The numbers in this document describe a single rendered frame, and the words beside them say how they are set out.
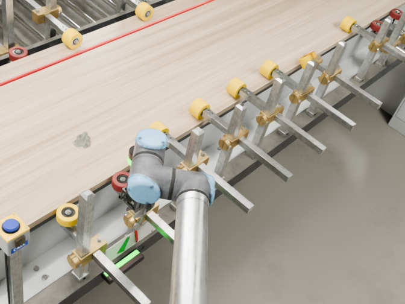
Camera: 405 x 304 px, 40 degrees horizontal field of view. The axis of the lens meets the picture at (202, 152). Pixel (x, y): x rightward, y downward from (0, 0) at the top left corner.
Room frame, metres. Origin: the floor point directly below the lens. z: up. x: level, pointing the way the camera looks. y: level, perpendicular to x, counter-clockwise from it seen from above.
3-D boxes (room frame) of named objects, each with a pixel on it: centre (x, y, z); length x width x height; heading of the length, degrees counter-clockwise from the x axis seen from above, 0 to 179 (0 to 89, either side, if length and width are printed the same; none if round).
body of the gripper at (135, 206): (1.13, 0.15, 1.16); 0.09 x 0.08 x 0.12; 149
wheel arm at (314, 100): (2.13, -0.40, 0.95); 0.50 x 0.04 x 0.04; 59
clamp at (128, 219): (1.28, 0.16, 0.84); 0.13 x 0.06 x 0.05; 149
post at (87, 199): (1.05, 0.29, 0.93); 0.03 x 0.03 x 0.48; 59
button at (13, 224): (0.82, 0.43, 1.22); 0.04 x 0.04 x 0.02
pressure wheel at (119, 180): (1.36, 0.26, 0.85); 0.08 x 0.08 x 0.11
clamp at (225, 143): (1.71, -0.11, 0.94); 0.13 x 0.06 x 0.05; 149
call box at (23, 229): (0.82, 0.43, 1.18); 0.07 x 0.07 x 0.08; 59
